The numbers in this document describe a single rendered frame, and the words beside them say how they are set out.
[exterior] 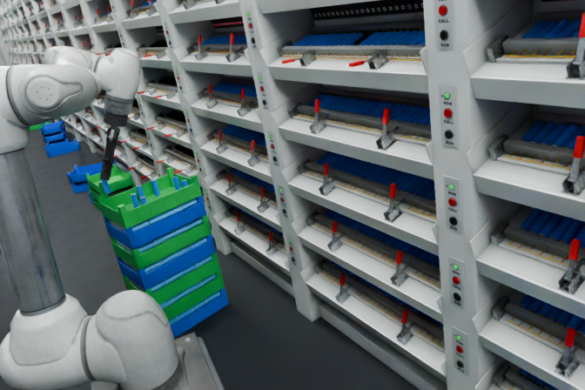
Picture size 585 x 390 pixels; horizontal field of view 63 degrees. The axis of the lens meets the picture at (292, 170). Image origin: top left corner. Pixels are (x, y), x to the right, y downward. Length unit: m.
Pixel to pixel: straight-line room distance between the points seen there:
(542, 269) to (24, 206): 1.08
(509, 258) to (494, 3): 0.49
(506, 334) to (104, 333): 0.89
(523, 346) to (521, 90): 0.54
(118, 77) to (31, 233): 0.64
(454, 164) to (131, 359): 0.84
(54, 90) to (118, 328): 0.54
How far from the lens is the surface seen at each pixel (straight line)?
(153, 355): 1.26
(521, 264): 1.05
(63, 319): 1.28
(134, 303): 1.23
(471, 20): 0.93
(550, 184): 0.93
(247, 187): 2.01
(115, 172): 3.43
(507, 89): 0.90
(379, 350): 1.62
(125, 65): 1.66
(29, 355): 1.31
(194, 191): 1.78
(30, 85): 1.10
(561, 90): 0.85
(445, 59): 0.96
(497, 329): 1.19
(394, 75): 1.05
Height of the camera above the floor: 1.12
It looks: 20 degrees down
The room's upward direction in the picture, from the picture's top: 10 degrees counter-clockwise
